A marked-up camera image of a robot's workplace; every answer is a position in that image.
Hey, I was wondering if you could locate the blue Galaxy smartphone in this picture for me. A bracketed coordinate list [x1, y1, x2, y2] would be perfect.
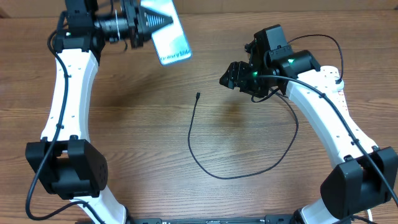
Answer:
[141, 0, 192, 66]

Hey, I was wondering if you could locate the black USB charging cable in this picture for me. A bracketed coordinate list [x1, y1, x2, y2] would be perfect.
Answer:
[187, 33, 345, 180]

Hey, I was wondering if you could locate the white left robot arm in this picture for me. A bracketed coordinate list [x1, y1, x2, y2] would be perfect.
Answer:
[25, 0, 173, 223]

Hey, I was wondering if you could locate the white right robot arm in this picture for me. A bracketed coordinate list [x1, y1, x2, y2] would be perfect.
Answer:
[220, 25, 397, 223]

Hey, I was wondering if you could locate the white charger adapter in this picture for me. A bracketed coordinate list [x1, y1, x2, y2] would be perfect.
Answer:
[329, 76, 345, 93]

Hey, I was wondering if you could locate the white power strip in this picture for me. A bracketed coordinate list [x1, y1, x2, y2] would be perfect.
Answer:
[321, 65, 349, 116]

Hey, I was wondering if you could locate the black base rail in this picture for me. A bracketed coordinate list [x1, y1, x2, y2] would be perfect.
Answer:
[74, 213, 299, 224]

